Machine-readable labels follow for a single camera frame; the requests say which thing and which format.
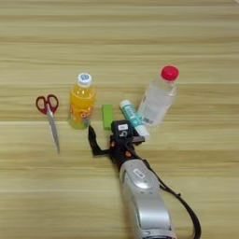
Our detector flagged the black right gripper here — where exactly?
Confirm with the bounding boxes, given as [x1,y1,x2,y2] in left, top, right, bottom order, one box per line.
[87,124,147,172]

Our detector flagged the green rectangular block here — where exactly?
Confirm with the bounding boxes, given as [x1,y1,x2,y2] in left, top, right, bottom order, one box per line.
[101,104,114,132]

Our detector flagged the orange juice bottle white cap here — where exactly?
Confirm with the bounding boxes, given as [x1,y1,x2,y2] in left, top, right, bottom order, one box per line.
[67,72,97,131]

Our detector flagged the teal white glue stick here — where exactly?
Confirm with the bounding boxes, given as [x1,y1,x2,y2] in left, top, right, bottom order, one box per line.
[119,99,151,140]

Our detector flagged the clear bottle red cap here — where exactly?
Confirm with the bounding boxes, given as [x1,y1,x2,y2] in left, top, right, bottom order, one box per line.
[136,64,180,127]

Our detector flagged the red handled scissors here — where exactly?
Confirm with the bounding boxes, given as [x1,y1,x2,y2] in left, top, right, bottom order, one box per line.
[35,93,62,154]

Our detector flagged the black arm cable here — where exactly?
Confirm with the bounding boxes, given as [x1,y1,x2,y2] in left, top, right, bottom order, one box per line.
[141,158,203,239]

